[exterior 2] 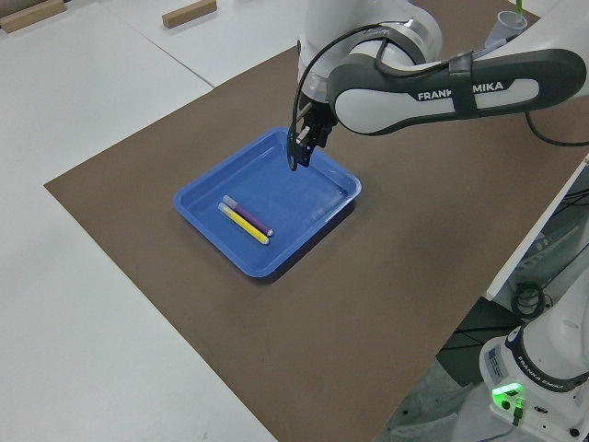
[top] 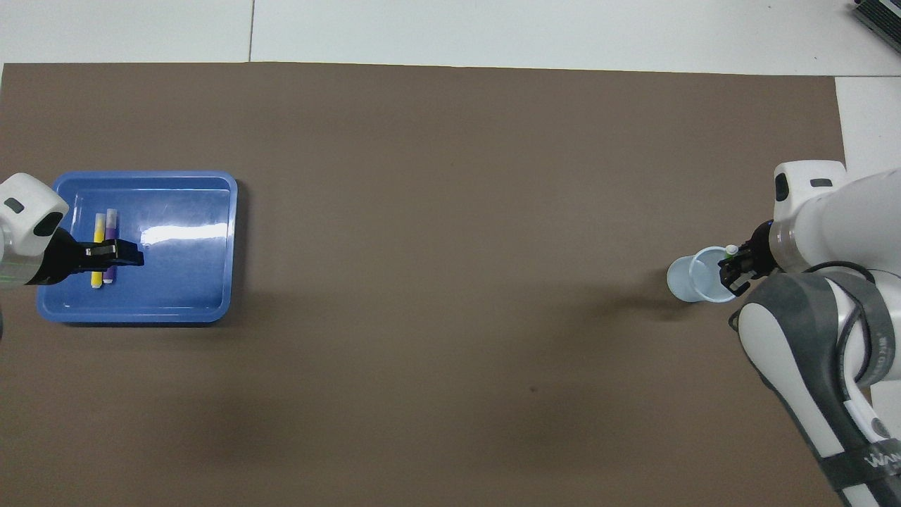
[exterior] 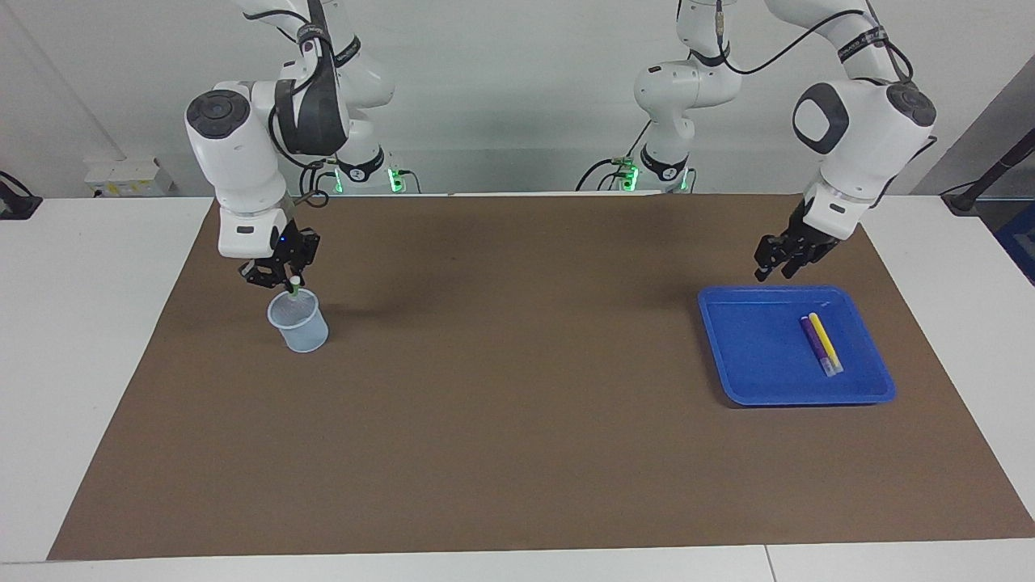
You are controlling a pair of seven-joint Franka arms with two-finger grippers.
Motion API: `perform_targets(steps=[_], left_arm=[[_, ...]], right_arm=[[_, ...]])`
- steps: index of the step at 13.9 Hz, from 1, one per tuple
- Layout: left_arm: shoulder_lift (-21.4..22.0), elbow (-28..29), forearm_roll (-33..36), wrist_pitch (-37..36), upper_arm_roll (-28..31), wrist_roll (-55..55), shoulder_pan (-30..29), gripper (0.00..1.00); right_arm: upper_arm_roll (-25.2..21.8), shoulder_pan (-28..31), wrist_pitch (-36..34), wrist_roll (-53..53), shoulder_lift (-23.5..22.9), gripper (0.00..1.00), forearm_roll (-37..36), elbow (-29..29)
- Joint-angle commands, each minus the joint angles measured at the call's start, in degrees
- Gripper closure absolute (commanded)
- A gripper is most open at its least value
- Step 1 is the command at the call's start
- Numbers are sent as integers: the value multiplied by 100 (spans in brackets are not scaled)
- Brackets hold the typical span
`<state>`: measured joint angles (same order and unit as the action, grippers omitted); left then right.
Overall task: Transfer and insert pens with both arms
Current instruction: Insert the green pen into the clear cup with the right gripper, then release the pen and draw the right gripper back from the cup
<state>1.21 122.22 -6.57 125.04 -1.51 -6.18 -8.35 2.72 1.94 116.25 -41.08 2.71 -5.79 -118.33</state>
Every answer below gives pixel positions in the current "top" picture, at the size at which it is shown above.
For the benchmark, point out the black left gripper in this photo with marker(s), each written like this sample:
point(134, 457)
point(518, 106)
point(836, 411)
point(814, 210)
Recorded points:
point(60, 257)

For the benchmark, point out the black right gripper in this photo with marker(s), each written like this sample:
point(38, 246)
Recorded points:
point(761, 250)

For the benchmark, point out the purple pen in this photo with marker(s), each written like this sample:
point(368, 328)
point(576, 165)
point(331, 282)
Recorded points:
point(111, 225)

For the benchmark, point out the yellow pen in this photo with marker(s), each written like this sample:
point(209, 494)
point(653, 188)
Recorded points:
point(98, 229)

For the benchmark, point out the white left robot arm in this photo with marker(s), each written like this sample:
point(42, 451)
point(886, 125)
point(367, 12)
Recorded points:
point(28, 211)

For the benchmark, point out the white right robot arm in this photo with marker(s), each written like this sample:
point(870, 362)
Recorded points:
point(795, 352)

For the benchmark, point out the translucent plastic cup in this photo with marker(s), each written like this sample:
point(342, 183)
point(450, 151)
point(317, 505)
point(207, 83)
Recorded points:
point(686, 278)

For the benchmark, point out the blue plastic tray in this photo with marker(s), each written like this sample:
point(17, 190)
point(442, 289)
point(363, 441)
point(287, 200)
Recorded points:
point(183, 282)

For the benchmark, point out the grey striped device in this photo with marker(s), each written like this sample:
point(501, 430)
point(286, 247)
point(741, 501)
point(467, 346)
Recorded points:
point(883, 17)

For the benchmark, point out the brown table mat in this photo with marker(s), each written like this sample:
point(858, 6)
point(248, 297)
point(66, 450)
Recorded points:
point(450, 211)

